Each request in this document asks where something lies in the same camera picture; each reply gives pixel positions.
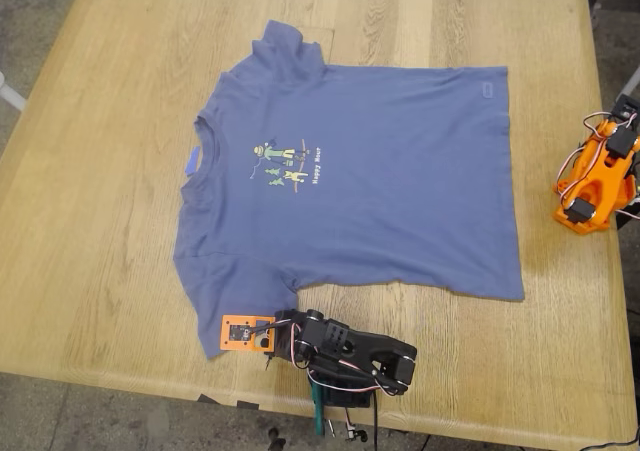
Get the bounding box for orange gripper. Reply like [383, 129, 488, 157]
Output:
[595, 118, 640, 165]

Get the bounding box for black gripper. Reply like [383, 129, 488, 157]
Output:
[273, 308, 324, 368]

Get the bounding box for blue printed T-shirt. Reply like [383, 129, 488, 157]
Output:
[172, 19, 526, 361]

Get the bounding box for green table clamp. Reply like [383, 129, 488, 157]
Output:
[308, 383, 329, 440]

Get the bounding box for blue tape piece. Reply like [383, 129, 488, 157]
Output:
[183, 145, 203, 177]

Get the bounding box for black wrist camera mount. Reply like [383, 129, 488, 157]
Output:
[613, 92, 640, 122]

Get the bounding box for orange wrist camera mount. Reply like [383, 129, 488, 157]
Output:
[219, 314, 277, 355]

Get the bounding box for black camera cable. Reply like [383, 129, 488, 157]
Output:
[369, 393, 382, 451]

